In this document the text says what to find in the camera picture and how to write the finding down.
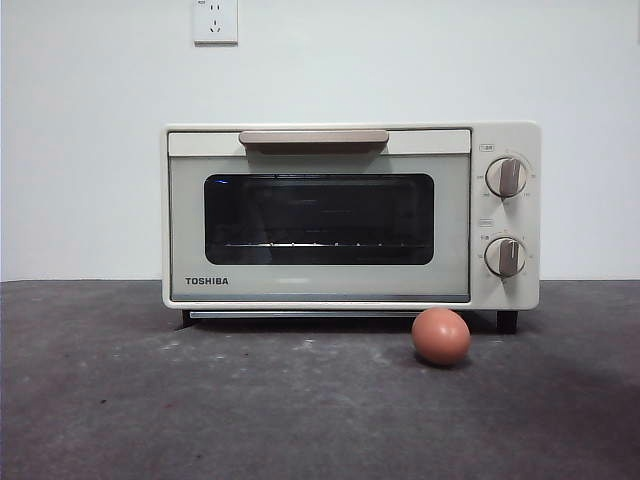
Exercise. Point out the glass-windowed oven door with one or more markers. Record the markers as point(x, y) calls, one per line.
point(320, 282)

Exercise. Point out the brown egg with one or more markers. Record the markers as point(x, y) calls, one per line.
point(441, 337)

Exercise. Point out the metal oven crumb tray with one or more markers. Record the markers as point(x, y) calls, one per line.
point(300, 314)

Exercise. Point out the cream Toshiba toaster oven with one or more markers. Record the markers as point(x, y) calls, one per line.
point(320, 137)

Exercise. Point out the black oven foot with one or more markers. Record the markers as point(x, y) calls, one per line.
point(185, 318)
point(506, 320)

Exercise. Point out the cream tan oven knob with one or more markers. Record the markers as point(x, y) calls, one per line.
point(507, 177)
point(506, 256)

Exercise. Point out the white wall socket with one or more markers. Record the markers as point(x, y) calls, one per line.
point(215, 22)

